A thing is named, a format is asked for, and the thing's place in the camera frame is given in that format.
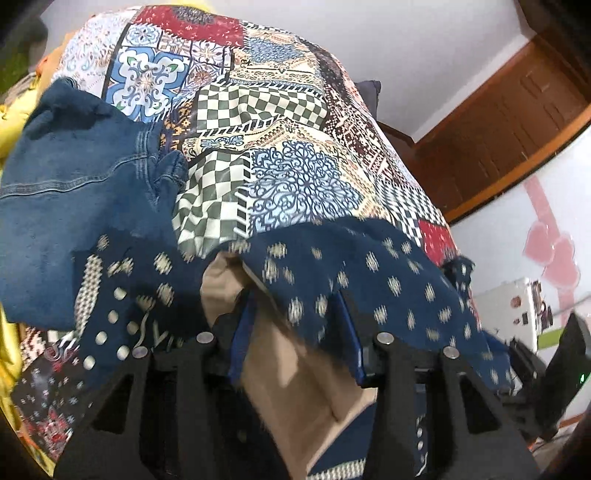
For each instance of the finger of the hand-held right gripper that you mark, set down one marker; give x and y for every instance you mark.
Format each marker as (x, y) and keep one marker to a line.
(524, 369)

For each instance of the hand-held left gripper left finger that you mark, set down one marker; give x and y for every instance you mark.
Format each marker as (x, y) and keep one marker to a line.
(241, 344)

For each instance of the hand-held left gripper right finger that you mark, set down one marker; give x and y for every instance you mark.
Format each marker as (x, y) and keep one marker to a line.
(356, 355)

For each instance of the navy patterned hooded garment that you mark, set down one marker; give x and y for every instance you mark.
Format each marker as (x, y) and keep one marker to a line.
(323, 267)

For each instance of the white cabinet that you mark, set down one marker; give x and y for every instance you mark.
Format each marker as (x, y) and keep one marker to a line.
(508, 309)

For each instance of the white heart-print wardrobe door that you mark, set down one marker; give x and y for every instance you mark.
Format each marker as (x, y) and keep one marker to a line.
(508, 240)

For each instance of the patchwork print bedsheet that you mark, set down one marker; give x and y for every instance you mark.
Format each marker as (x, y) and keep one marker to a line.
(277, 138)

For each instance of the blue denim jeans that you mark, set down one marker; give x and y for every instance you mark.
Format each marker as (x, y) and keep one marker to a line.
(69, 184)

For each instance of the yellow cartoon blanket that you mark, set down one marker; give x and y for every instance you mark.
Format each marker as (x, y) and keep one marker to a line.
(7, 360)

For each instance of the brown wooden door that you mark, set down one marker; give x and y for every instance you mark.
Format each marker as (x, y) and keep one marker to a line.
(508, 115)

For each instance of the dark blue bag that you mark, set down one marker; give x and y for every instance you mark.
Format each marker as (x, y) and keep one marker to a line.
(369, 97)

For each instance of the orange yellow plush toy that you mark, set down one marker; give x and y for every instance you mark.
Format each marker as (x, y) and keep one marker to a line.
(50, 60)

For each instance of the yellow curved foam tube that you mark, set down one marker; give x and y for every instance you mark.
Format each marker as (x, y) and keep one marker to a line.
(203, 3)

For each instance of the green patterned cloth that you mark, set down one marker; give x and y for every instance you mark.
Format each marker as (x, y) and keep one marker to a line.
(14, 64)

